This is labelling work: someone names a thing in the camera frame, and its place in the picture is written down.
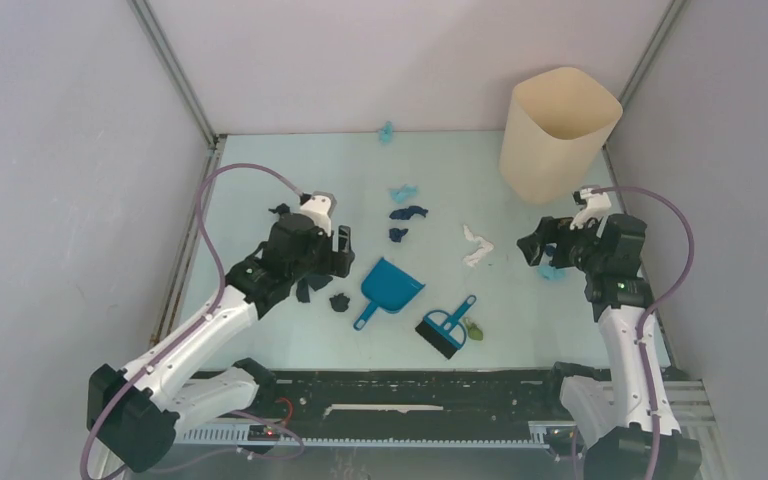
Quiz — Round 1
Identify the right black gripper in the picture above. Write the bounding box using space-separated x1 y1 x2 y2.
516 212 606 275

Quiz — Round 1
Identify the light blue scrap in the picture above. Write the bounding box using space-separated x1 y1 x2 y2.
537 265 566 282
389 184 418 204
377 121 394 145

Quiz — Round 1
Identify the blue plastic dustpan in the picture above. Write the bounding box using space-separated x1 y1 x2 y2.
352 258 425 331

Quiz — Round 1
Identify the white paper scrap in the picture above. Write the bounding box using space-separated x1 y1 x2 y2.
462 224 495 267

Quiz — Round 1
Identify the green paper scrap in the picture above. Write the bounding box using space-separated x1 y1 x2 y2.
463 318 484 342

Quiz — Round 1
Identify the blue hand brush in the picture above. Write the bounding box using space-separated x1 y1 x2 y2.
415 295 477 360

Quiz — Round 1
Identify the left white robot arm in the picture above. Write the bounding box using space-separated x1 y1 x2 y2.
81 213 355 478

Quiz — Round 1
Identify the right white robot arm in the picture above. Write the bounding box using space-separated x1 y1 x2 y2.
517 214 703 479

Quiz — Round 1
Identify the black flat scrap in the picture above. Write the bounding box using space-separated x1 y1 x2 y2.
295 274 333 304

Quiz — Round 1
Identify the dark blue small scrap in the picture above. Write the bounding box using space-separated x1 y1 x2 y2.
388 228 408 243

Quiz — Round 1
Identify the black crumpled ball scrap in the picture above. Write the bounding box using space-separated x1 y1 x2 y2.
329 293 351 313

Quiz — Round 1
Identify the black scrap far left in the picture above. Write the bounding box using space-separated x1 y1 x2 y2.
269 203 291 216

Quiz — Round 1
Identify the beige waste bin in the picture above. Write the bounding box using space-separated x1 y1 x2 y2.
499 66 624 205

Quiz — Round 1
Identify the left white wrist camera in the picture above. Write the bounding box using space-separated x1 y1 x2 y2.
299 191 337 237

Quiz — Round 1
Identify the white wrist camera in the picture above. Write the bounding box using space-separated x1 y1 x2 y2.
570 187 611 230
299 191 337 237

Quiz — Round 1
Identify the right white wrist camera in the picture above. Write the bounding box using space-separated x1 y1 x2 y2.
570 187 611 230

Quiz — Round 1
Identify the light blue scrap at wall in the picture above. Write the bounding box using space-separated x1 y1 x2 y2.
377 121 394 145

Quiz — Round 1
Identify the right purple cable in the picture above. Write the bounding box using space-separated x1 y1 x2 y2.
589 185 695 480

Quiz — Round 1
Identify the purple cable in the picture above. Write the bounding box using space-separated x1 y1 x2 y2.
79 163 307 480
589 185 695 480

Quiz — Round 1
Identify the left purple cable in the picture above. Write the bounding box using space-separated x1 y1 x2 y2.
79 163 307 480

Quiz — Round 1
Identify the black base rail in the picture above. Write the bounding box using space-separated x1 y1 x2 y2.
185 369 597 442

